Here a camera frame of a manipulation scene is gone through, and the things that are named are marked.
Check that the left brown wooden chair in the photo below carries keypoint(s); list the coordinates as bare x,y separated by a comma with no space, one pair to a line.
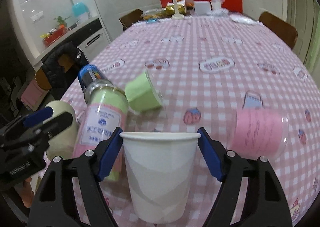
131,18

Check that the white cup with straws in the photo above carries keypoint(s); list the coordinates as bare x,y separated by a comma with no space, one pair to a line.
217,4

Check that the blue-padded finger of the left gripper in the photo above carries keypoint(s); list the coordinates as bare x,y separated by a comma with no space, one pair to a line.
38,117

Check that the brown wooden chair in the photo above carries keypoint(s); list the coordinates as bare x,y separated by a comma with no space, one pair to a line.
286,32
131,18

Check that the black jacket on chair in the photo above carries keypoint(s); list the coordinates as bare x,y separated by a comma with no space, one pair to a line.
62,67

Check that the pink plastic cup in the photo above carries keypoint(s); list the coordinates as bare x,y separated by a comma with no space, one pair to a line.
260,132

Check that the white square box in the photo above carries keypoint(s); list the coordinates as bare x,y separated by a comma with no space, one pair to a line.
202,8

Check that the white plastic bag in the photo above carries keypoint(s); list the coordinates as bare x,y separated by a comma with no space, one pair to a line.
241,19

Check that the food container tray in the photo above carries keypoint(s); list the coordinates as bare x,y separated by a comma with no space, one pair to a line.
153,14

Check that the small green potted plant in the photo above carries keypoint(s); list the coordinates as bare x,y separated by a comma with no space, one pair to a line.
61,22

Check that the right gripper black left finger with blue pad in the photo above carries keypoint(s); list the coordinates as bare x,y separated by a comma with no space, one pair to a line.
54,203

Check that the right brown wooden chair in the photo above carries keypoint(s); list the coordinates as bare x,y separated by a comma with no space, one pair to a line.
286,32

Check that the white panelled door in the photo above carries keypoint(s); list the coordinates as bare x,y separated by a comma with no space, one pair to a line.
303,15

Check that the white paper cup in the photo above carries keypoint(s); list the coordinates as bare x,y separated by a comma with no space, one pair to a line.
159,168

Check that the pink checkered tablecloth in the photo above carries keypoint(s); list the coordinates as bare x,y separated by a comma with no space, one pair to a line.
205,69

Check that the small green cup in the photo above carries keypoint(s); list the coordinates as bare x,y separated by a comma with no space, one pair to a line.
142,94

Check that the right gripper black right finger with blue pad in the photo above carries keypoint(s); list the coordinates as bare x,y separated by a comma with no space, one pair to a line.
265,202

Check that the white sideboard cabinet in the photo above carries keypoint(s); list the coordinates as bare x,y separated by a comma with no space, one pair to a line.
77,36

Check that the pink green labelled bottle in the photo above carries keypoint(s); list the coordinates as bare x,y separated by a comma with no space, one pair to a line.
107,108

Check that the light blue humidifier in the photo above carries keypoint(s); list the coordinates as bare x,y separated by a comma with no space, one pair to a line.
81,12

